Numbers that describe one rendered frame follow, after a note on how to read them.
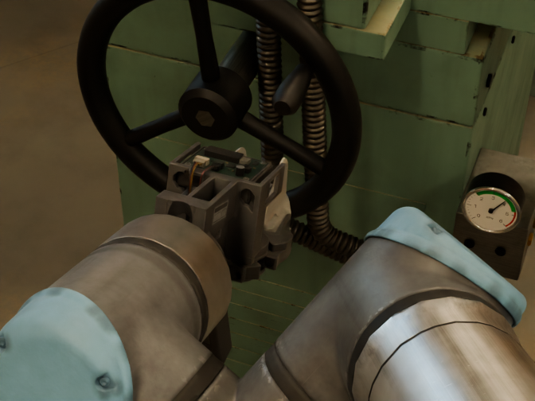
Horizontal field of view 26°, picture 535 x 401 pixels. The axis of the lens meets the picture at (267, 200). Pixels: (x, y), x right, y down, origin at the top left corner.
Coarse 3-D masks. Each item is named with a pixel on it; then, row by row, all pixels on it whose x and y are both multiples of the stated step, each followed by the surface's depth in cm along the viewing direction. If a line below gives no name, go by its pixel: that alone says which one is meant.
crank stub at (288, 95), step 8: (304, 64) 101; (296, 72) 100; (304, 72) 101; (312, 72) 102; (288, 80) 99; (296, 80) 99; (304, 80) 100; (280, 88) 99; (288, 88) 98; (296, 88) 99; (304, 88) 99; (280, 96) 98; (288, 96) 98; (296, 96) 98; (304, 96) 99; (272, 104) 99; (280, 104) 98; (288, 104) 98; (296, 104) 98; (280, 112) 99; (288, 112) 98
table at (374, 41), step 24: (384, 0) 112; (408, 0) 114; (432, 0) 115; (456, 0) 114; (480, 0) 113; (504, 0) 112; (528, 0) 111; (216, 24) 114; (240, 24) 113; (336, 24) 109; (384, 24) 109; (504, 24) 114; (528, 24) 113; (336, 48) 111; (360, 48) 110; (384, 48) 109
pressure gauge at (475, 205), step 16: (480, 176) 121; (496, 176) 120; (480, 192) 120; (496, 192) 119; (512, 192) 119; (464, 208) 122; (480, 208) 122; (496, 208) 121; (512, 208) 120; (480, 224) 123; (496, 224) 122; (512, 224) 121
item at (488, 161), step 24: (480, 168) 132; (504, 168) 132; (528, 168) 132; (528, 192) 129; (456, 216) 127; (528, 216) 126; (480, 240) 128; (504, 240) 127; (528, 240) 129; (504, 264) 129
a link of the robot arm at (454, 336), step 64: (384, 256) 61; (448, 256) 59; (320, 320) 62; (384, 320) 57; (448, 320) 56; (512, 320) 62; (320, 384) 61; (384, 384) 55; (448, 384) 51; (512, 384) 50
